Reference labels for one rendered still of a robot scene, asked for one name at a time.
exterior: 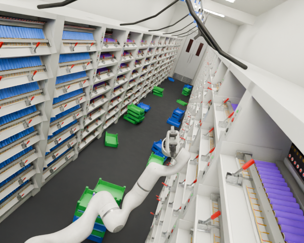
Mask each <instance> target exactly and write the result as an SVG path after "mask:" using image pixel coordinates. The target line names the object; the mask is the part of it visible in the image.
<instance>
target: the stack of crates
mask: <svg viewBox="0 0 304 243"><path fill-rule="evenodd" d="M125 187H126V186H124V187H120V186H117V185H115V184H112V183H109V182H106V181H103V180H101V178H100V179H99V181H98V183H97V185H96V187H95V189H94V191H97V192H100V191H108V192H109V193H110V194H111V195H112V196H113V197H115V196H117V200H116V203H117V204H118V206H120V203H121V200H122V197H123V194H124V190H125Z"/></svg>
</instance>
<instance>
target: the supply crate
mask: <svg viewBox="0 0 304 243"><path fill-rule="evenodd" d="M93 192H95V194H96V193H98V192H97V191H94V190H91V189H88V186H86V188H85V191H84V193H83V194H82V196H81V198H80V199H79V201H78V202H77V206H76V209H78V210H81V211H84V212H85V210H86V208H87V206H88V203H89V202H90V200H91V198H92V196H93ZM114 199H115V201H116V200H117V196H115V197H114Z"/></svg>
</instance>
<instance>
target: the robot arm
mask: <svg viewBox="0 0 304 243"><path fill-rule="evenodd" d="M162 153H163V154H164V155H165V156H167V157H171V158H173V159H174V160H175V161H176V162H177V163H176V164H175V165H173V166H164V165H161V164H158V163H155V162H151V163H149V164H148V166H147V167H146V169H145V170H144V172H143V173H142V175H141V176H140V178H139V179H138V181H137V182H136V184H135V185H134V187H133V188H132V189H131V190H130V191H129V192H128V193H127V194H126V195H125V197H124V200H123V204H122V209H120V208H119V206H118V204H117V203H116V201H115V199H114V198H113V196H112V195H111V194H110V193H109V192H108V191H100V192H98V193H96V194H95V195H94V196H93V197H92V198H91V200H90V202H89V204H88V206H87V208H86V210H85V212H84V213H83V215H82V216H81V217H80V218H79V219H77V220H76V221H75V222H73V223H72V224H70V225H69V226H67V227H66V228H64V229H62V230H60V231H58V232H55V233H51V234H46V235H39V236H35V237H32V238H30V239H28V240H27V241H25V242H24V243H81V242H82V241H84V240H85V239H86V238H87V237H88V236H89V235H90V234H91V233H92V231H93V227H94V224H95V220H96V218H97V216H98V215H100V217H101V219H102V221H103V223H104V225H105V227H106V229H107V230H108V231H110V232H113V233H116V232H119V231H120V230H121V229H122V228H123V227H124V226H125V224H126V222H127V219H128V216H129V214H130V212H131V211H132V210H133V209H134V208H136V207H138V206H139V205H140V204H141V203H142V202H143V201H144V200H145V198H146V197H147V195H148V194H149V192H150V191H151V190H152V188H153V186H154V185H155V183H156V182H157V180H158V179H159V178H160V177H161V176H172V175H175V174H177V173H178V172H180V171H181V170H182V169H183V168H184V166H185V165H186V164H187V162H188V161H189V159H190V158H191V154H190V152H189V151H187V150H186V149H185V148H183V147H182V146H180V143H179V132H178V131H175V130H174V126H171V131H168V132H167V136H166V138H165V139H164V140H163V142H162Z"/></svg>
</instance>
